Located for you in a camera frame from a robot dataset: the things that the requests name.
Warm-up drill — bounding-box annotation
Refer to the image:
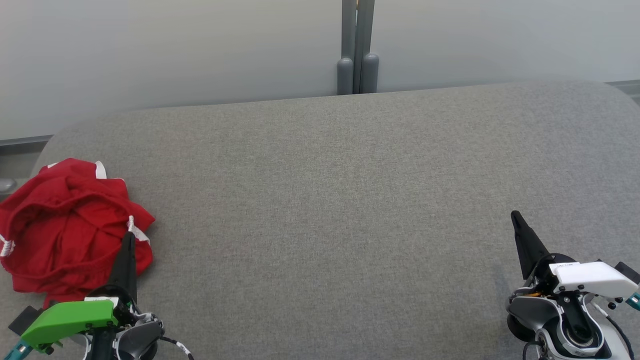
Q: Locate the grey metal wall rail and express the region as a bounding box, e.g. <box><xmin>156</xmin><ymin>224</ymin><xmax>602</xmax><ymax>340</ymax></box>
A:
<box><xmin>604</xmin><ymin>79</ymin><xmax>640</xmax><ymax>107</ymax></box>
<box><xmin>0</xmin><ymin>134</ymin><xmax>54</xmax><ymax>149</ymax></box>

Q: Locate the grey double partition post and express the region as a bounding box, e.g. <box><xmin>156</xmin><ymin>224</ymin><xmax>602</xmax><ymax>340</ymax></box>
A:
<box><xmin>336</xmin><ymin>0</ymin><xmax>380</xmax><ymax>96</ymax></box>

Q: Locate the red basketball jersey white trim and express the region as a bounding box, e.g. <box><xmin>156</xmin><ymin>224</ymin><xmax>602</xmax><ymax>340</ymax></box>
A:
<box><xmin>0</xmin><ymin>235</ymin><xmax>126</xmax><ymax>309</ymax></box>

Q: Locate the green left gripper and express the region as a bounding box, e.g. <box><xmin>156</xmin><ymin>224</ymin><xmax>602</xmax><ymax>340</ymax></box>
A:
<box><xmin>20</xmin><ymin>231</ymin><xmax>139</xmax><ymax>351</ymax></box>

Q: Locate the left cable with teal connector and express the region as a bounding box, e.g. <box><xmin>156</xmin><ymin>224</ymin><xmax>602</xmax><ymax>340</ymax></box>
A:
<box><xmin>1</xmin><ymin>337</ymin><xmax>36</xmax><ymax>360</ymax></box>

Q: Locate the red shorts white stripe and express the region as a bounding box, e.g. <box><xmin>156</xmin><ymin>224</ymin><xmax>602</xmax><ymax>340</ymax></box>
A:
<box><xmin>0</xmin><ymin>158</ymin><xmax>156</xmax><ymax>281</ymax></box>

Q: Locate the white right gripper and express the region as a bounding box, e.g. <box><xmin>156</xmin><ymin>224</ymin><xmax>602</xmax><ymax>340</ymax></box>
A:
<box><xmin>510</xmin><ymin>210</ymin><xmax>639</xmax><ymax>300</ymax></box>

